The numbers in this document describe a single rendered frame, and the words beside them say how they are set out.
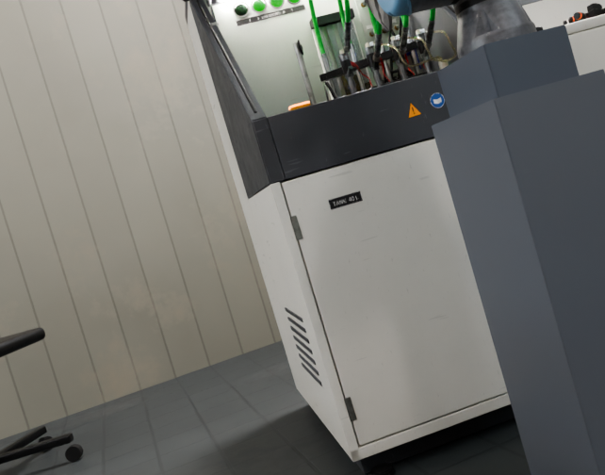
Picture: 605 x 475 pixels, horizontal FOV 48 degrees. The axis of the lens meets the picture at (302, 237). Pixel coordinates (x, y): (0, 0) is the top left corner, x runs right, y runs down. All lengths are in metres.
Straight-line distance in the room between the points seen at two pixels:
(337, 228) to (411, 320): 0.30
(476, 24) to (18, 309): 3.07
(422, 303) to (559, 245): 0.57
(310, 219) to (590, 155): 0.68
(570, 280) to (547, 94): 0.33
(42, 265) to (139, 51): 1.30
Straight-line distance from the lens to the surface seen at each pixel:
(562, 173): 1.30
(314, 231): 1.68
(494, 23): 1.36
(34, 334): 3.02
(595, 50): 2.03
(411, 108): 1.77
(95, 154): 3.94
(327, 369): 1.71
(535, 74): 1.34
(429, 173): 1.77
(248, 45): 2.29
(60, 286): 3.90
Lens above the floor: 0.71
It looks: 2 degrees down
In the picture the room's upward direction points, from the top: 17 degrees counter-clockwise
